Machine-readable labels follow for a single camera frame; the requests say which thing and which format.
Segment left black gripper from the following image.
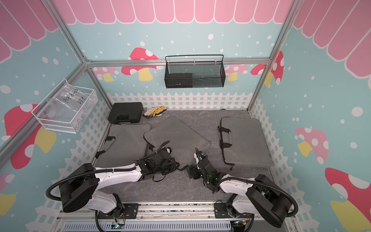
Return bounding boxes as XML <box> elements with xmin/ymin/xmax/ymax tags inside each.
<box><xmin>155</xmin><ymin>158</ymin><xmax>180</xmax><ymax>176</ymax></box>

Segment grey laptop bag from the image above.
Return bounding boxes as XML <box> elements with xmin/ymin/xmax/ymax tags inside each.
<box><xmin>95</xmin><ymin>124</ymin><xmax>151</xmax><ymax>168</ymax></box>
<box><xmin>218</xmin><ymin>117</ymin><xmax>271</xmax><ymax>168</ymax></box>
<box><xmin>144</xmin><ymin>117</ymin><xmax>210</xmax><ymax>171</ymax></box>

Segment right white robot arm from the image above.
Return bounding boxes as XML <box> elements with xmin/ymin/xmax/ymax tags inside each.
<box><xmin>188</xmin><ymin>148</ymin><xmax>299</xmax><ymax>228</ymax></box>

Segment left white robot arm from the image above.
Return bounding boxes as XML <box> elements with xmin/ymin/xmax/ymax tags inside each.
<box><xmin>45</xmin><ymin>142</ymin><xmax>180</xmax><ymax>218</ymax></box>

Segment yellow black pliers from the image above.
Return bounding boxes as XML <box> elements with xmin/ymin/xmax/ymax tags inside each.
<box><xmin>153</xmin><ymin>106</ymin><xmax>167</xmax><ymax>116</ymax></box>

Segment black plastic tool case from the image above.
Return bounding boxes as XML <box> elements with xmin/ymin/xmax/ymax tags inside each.
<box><xmin>108</xmin><ymin>102</ymin><xmax>144</xmax><ymax>124</ymax></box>

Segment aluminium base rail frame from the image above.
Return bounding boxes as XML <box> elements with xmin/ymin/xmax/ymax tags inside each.
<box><xmin>52</xmin><ymin>201</ymin><xmax>300</xmax><ymax>232</ymax></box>

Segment black wire mesh basket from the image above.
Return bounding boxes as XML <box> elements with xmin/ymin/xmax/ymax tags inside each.
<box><xmin>164</xmin><ymin>54</ymin><xmax>226</xmax><ymax>89</ymax></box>

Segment white wire basket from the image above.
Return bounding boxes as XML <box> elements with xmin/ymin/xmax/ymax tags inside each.
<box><xmin>31</xmin><ymin>79</ymin><xmax>99</xmax><ymax>134</ymax></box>

